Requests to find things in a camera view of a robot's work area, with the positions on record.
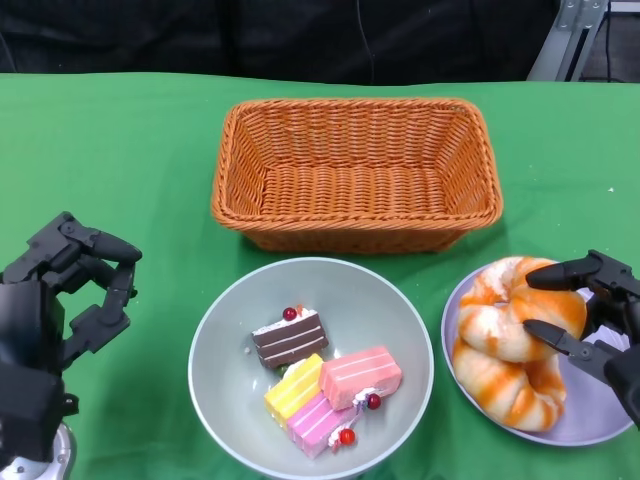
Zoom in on thin black cable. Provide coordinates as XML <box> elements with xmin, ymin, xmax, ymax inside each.
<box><xmin>604</xmin><ymin>29</ymin><xmax>616</xmax><ymax>82</ymax></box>

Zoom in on yellow cake slice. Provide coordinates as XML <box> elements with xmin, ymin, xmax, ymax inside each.
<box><xmin>263</xmin><ymin>353</ymin><xmax>325</xmax><ymax>430</ymax></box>

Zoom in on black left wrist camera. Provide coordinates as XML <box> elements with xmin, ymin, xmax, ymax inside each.
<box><xmin>0</xmin><ymin>362</ymin><xmax>81</xmax><ymax>464</ymax></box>

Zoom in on black hanging cable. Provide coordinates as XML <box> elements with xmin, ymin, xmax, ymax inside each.
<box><xmin>355</xmin><ymin>0</ymin><xmax>377</xmax><ymax>85</ymax></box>

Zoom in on orange wicker basket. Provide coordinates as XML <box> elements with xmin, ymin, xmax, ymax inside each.
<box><xmin>212</xmin><ymin>98</ymin><xmax>504</xmax><ymax>254</ymax></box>

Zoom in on green tablecloth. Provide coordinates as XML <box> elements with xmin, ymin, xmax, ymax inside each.
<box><xmin>0</xmin><ymin>72</ymin><xmax>640</xmax><ymax>480</ymax></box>

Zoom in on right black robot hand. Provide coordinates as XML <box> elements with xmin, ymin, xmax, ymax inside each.
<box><xmin>524</xmin><ymin>249</ymin><xmax>640</xmax><ymax>432</ymax></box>

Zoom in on orange striped bread roll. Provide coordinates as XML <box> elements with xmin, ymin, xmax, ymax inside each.
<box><xmin>452</xmin><ymin>342</ymin><xmax>570</xmax><ymax>433</ymax></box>
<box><xmin>458</xmin><ymin>256</ymin><xmax>589</xmax><ymax>364</ymax></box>

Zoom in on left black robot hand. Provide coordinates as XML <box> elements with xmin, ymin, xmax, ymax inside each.
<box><xmin>0</xmin><ymin>211</ymin><xmax>144</xmax><ymax>381</ymax></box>

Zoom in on grey metal bowl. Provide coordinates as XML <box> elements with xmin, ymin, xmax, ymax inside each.
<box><xmin>187</xmin><ymin>256</ymin><xmax>435</xmax><ymax>479</ymax></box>

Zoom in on salmon pink cake slice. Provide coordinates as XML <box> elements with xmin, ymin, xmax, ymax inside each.
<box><xmin>318</xmin><ymin>345</ymin><xmax>404</xmax><ymax>413</ymax></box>

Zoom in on aluminium frame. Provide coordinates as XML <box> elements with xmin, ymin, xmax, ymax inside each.
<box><xmin>527</xmin><ymin>0</ymin><xmax>611</xmax><ymax>84</ymax></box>

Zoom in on magenta cake slice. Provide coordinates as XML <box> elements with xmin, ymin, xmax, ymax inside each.
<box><xmin>286</xmin><ymin>391</ymin><xmax>359</xmax><ymax>460</ymax></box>

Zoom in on black backdrop cloth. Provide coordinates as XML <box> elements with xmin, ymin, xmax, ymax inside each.
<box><xmin>0</xmin><ymin>0</ymin><xmax>564</xmax><ymax>90</ymax></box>

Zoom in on chocolate cake slice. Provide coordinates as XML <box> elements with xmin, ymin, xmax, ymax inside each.
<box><xmin>251</xmin><ymin>304</ymin><xmax>330</xmax><ymax>371</ymax></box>

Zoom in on lilac round plate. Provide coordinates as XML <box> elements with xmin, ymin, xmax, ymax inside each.
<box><xmin>440</xmin><ymin>259</ymin><xmax>639</xmax><ymax>448</ymax></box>

